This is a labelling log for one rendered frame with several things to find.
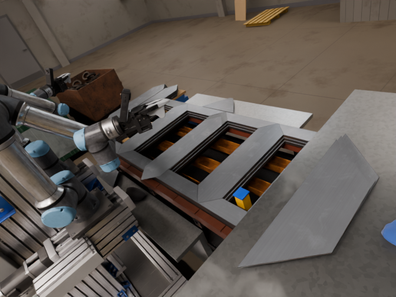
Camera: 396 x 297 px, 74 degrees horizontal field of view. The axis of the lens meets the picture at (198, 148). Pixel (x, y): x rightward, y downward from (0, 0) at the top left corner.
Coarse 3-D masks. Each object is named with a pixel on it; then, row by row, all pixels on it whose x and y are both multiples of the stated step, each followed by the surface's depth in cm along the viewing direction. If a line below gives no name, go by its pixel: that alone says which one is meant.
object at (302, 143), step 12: (168, 108) 236; (180, 120) 213; (216, 132) 180; (252, 132) 171; (144, 144) 196; (204, 144) 175; (276, 144) 152; (300, 144) 148; (120, 156) 192; (192, 156) 170; (264, 156) 146; (180, 168) 165; (252, 168) 141; (156, 180) 162; (240, 180) 137; (228, 192) 132; (216, 216) 125
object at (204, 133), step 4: (196, 128) 189; (200, 128) 187; (192, 132) 187; (196, 132) 185; (200, 132) 183; (204, 132) 182; (208, 132) 180; (212, 132) 179; (200, 136) 179; (204, 136) 178; (208, 136) 176
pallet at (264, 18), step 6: (288, 6) 679; (264, 12) 708; (270, 12) 685; (276, 12) 672; (282, 12) 683; (252, 18) 694; (258, 18) 676; (264, 18) 659; (270, 18) 641; (276, 18) 660; (246, 24) 670; (252, 24) 669; (258, 24) 658; (264, 24) 647
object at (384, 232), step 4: (388, 224) 75; (392, 224) 75; (384, 228) 75; (388, 228) 74; (392, 228) 74; (384, 232) 74; (388, 232) 73; (392, 232) 73; (384, 236) 73; (388, 236) 73; (392, 236) 72; (388, 240) 72; (392, 240) 72
